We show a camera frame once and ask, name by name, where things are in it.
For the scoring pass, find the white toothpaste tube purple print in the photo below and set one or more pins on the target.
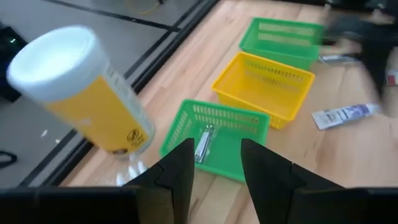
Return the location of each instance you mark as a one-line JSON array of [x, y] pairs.
[[342, 115]]

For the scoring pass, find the black table frame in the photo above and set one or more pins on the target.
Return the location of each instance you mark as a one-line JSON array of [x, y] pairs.
[[149, 71]]

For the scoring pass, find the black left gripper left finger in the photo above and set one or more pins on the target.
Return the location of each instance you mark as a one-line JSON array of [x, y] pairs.
[[177, 186]]

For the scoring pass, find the green plastic basket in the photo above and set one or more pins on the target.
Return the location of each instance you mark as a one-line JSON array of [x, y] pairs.
[[280, 46], [233, 149]]

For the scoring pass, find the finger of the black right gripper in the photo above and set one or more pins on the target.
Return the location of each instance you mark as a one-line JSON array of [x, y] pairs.
[[376, 68]]

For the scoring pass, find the white yellow disinfecting wipes canister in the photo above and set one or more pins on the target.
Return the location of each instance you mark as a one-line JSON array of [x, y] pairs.
[[77, 93]]

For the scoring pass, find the black computer tower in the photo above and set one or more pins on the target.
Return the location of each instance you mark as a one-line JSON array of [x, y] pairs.
[[9, 62]]

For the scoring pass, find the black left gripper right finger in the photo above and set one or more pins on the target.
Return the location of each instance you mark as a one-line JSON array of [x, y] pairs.
[[270, 186]]

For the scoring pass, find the silver nail clipper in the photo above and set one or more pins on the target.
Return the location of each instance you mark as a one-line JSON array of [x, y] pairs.
[[203, 144]]

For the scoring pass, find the yellow plastic basket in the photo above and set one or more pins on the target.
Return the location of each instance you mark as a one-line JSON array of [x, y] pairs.
[[264, 87]]

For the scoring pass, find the silver metal grooming tool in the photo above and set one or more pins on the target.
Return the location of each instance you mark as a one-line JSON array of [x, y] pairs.
[[339, 58]]

